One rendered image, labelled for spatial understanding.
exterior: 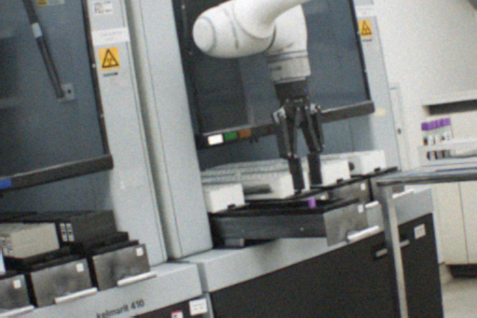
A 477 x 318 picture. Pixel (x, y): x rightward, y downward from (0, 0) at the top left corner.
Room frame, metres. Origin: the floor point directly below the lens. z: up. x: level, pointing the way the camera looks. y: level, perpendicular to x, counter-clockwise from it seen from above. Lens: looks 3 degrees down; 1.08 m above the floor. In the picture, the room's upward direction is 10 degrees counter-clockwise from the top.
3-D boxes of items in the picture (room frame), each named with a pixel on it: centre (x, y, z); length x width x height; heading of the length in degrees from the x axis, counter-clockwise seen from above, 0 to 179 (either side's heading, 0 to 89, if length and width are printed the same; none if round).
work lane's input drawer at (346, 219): (2.29, 0.02, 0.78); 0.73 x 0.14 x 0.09; 43
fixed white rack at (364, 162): (2.68, -0.24, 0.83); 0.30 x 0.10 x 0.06; 43
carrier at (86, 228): (2.02, 0.33, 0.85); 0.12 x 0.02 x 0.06; 133
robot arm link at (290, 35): (2.17, -0.13, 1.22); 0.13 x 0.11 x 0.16; 134
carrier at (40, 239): (1.92, 0.44, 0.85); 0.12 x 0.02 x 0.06; 133
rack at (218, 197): (2.42, 0.14, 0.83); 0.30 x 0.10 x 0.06; 43
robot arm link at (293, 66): (2.18, -0.13, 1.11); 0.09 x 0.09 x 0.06
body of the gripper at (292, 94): (2.18, -0.13, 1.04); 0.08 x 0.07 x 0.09; 133
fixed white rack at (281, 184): (2.47, -0.02, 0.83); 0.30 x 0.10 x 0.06; 43
